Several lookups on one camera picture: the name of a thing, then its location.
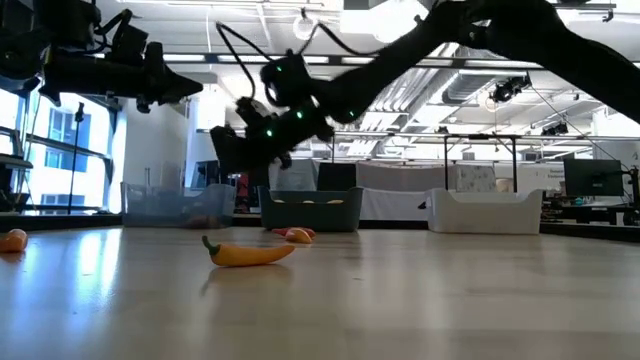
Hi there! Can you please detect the white hanging sheet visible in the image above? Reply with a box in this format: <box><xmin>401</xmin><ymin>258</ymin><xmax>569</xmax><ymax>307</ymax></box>
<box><xmin>268</xmin><ymin>158</ymin><xmax>319</xmax><ymax>192</ymax></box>

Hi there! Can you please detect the white cloth covered table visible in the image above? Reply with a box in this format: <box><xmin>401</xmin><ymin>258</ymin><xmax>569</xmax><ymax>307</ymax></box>
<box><xmin>357</xmin><ymin>160</ymin><xmax>501</xmax><ymax>221</ymax></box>

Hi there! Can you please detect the black aluminium table frame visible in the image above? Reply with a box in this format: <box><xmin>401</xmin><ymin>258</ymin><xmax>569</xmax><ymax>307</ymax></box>
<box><xmin>0</xmin><ymin>213</ymin><xmax>640</xmax><ymax>245</ymax></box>

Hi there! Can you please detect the black ceiling fixture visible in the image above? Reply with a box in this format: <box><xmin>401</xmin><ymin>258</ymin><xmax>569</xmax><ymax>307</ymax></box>
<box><xmin>541</xmin><ymin>121</ymin><xmax>570</xmax><ymax>137</ymax></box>

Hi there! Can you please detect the red upright object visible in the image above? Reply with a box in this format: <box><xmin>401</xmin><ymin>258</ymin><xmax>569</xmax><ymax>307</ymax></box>
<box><xmin>236</xmin><ymin>173</ymin><xmax>251</xmax><ymax>214</ymax></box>

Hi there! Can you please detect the teal plastic basket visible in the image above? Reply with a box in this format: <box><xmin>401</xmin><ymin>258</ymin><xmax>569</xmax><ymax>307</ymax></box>
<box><xmin>257</xmin><ymin>185</ymin><xmax>365</xmax><ymax>233</ymax></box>

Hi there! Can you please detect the black ceiling spotlight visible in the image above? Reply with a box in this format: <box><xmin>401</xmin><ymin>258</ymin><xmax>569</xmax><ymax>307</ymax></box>
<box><xmin>489</xmin><ymin>73</ymin><xmax>532</xmax><ymax>105</ymax></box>

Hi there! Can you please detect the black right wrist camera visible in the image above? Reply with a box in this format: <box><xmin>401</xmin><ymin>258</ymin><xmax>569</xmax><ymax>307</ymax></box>
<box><xmin>235</xmin><ymin>96</ymin><xmax>274</xmax><ymax>129</ymax></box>

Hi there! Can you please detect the patterned cloth panel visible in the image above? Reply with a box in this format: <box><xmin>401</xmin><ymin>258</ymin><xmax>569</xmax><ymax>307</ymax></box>
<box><xmin>455</xmin><ymin>164</ymin><xmax>497</xmax><ymax>194</ymax></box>

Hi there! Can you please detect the black metal rig frame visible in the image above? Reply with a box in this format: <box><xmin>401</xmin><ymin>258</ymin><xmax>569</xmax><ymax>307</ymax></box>
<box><xmin>442</xmin><ymin>132</ymin><xmax>519</xmax><ymax>194</ymax></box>

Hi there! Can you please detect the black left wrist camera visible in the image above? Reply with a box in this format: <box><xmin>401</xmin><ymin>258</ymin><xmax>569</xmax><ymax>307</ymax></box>
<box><xmin>102</xmin><ymin>8</ymin><xmax>151</xmax><ymax>65</ymax></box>

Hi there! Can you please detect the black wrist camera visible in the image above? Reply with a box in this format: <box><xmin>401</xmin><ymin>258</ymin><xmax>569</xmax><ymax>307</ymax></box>
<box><xmin>235</xmin><ymin>96</ymin><xmax>274</xmax><ymax>129</ymax></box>
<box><xmin>102</xmin><ymin>8</ymin><xmax>151</xmax><ymax>65</ymax></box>

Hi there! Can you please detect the black tripod stand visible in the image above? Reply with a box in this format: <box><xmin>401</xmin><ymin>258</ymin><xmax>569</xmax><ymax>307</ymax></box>
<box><xmin>66</xmin><ymin>101</ymin><xmax>87</xmax><ymax>217</ymax></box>

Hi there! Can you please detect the dark cluttered desk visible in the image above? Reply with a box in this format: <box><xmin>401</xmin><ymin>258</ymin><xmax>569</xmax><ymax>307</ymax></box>
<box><xmin>542</xmin><ymin>194</ymin><xmax>640</xmax><ymax>226</ymax></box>

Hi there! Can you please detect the white plastic basket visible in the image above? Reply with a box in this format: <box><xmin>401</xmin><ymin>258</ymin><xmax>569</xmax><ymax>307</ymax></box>
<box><xmin>426</xmin><ymin>187</ymin><xmax>544</xmax><ymax>235</ymax></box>

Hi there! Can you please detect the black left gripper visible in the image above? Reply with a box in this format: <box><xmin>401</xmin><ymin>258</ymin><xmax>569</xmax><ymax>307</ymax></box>
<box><xmin>39</xmin><ymin>42</ymin><xmax>204</xmax><ymax>114</ymax></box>

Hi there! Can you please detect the round white ceiling lamp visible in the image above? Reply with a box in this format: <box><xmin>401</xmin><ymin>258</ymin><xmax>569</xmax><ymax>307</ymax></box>
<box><xmin>292</xmin><ymin>13</ymin><xmax>320</xmax><ymax>41</ymax></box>

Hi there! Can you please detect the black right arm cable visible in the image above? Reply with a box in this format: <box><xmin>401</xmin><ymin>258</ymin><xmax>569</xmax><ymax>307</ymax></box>
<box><xmin>215</xmin><ymin>7</ymin><xmax>386</xmax><ymax>101</ymax></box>

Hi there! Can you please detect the red chili pepper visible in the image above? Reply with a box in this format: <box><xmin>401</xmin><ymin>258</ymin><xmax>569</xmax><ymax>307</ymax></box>
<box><xmin>271</xmin><ymin>227</ymin><xmax>317</xmax><ymax>239</ymax></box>

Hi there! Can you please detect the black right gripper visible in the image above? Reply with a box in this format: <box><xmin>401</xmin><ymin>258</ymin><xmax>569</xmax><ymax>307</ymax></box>
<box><xmin>210</xmin><ymin>102</ymin><xmax>335</xmax><ymax>174</ymax></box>

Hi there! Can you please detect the silver ventilation duct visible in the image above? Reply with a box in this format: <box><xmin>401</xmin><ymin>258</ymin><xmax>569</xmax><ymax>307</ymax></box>
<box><xmin>442</xmin><ymin>69</ymin><xmax>501</xmax><ymax>106</ymax></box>

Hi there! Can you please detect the black flat monitor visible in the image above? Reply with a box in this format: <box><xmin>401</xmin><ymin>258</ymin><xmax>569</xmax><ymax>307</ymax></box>
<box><xmin>563</xmin><ymin>158</ymin><xmax>626</xmax><ymax>198</ymax></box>

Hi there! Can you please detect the grey translucent plastic basket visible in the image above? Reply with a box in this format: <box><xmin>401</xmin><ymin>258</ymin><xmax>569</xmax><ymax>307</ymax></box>
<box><xmin>121</xmin><ymin>182</ymin><xmax>237</xmax><ymax>229</ymax></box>

